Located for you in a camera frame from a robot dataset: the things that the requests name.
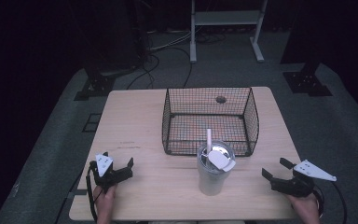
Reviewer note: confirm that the black stand base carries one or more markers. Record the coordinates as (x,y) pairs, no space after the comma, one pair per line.
(96,87)
(307,82)

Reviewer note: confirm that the person's right hand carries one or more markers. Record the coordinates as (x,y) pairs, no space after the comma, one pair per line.
(307,208)

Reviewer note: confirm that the white straw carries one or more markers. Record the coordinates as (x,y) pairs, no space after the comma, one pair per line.
(209,140)

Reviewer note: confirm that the person's left hand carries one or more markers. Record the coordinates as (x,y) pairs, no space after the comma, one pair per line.
(105,199)

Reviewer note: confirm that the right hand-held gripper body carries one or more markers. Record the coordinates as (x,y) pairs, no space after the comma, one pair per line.
(295,186)

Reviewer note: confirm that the clear tumbler with white lid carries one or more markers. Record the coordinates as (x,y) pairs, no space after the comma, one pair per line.
(212,177)

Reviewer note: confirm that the white metal desk frame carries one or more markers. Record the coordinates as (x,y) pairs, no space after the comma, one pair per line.
(227,18)

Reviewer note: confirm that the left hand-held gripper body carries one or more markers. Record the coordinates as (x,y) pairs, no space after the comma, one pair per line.
(109,177)

